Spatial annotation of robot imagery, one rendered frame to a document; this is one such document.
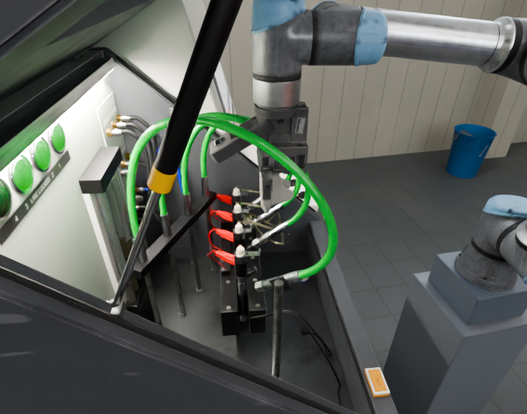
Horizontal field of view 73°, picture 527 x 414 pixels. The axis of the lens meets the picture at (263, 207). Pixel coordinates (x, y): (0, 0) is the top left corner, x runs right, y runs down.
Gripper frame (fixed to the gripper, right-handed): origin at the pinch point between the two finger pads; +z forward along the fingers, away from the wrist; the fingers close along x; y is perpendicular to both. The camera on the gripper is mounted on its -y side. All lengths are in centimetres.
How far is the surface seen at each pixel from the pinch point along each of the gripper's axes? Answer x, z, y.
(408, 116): 267, 81, 169
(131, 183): -1.2, -7.2, -23.2
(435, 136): 271, 105, 205
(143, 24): 35, -28, -24
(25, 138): -14.8, -21.5, -29.8
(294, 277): -13.6, 5.7, 4.0
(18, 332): -34.9, -11.3, -25.4
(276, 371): -14.7, 31.6, 1.2
